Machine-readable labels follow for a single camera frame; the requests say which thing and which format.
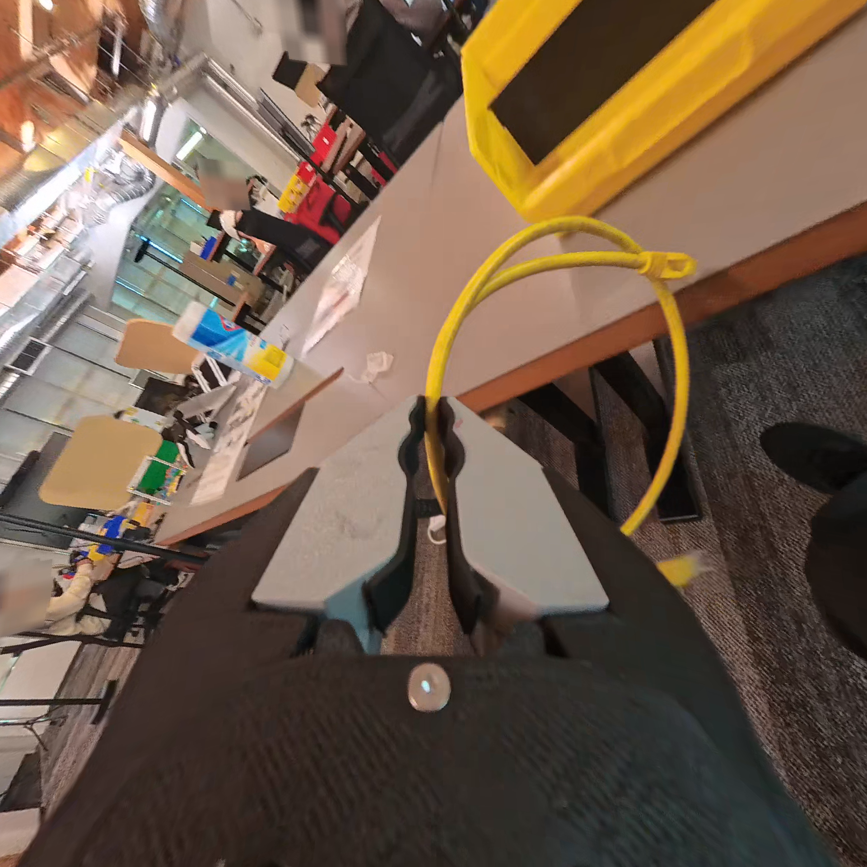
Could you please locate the person's dark clothing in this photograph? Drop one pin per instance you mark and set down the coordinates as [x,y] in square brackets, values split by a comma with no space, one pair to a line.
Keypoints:
[843,569]

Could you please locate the light wooden chair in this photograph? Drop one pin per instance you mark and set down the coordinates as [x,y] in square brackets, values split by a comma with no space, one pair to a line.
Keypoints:
[95,460]
[152,345]

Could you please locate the black table frame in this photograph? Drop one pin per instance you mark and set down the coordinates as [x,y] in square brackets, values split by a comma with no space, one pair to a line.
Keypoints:
[609,406]

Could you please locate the person's black shoe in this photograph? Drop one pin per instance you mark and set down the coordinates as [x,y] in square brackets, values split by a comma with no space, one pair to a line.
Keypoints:
[806,454]

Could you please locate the yellow plastic bin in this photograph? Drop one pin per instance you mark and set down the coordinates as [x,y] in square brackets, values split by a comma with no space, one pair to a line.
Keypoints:
[643,129]

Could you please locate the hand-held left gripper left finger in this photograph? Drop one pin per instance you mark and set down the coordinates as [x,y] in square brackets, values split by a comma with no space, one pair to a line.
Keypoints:
[338,521]

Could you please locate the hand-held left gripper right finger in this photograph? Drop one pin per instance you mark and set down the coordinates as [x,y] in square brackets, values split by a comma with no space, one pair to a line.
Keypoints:
[521,535]

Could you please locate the crumpled white paper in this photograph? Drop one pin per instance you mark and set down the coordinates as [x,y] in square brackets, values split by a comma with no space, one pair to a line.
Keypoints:
[376,366]

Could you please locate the blue white wipes canister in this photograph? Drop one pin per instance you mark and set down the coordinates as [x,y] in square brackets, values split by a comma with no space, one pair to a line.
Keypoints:
[230,342]

